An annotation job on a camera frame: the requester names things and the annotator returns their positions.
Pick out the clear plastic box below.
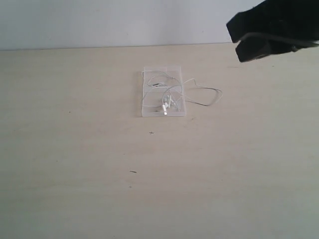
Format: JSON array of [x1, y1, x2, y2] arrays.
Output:
[[141, 65, 186, 117]]

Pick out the white wired earphones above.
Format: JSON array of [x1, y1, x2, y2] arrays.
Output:
[[141, 69, 223, 116]]

